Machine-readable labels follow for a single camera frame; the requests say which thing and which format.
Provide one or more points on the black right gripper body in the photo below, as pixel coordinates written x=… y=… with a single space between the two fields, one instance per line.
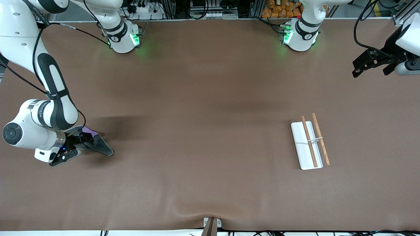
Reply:
x=73 y=139

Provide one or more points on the orange snack packets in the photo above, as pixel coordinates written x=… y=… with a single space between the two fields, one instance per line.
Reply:
x=279 y=9

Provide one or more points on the white rack with wooden rods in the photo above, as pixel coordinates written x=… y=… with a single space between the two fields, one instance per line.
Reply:
x=306 y=150

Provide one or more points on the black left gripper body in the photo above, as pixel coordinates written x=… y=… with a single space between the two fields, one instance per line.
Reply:
x=391 y=46

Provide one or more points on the white connector block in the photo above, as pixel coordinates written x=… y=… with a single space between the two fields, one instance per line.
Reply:
x=220 y=15

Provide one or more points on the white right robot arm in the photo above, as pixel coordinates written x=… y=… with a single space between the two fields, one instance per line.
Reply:
x=52 y=108

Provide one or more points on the metal camera mount clamp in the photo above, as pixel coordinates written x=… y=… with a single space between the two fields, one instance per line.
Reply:
x=212 y=226

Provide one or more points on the brown table mat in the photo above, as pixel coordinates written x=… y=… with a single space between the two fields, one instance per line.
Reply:
x=197 y=147

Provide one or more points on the white power strip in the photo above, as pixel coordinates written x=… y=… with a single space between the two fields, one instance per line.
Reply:
x=144 y=8

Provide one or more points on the grey purple towel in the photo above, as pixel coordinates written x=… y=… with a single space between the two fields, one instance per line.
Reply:
x=103 y=147

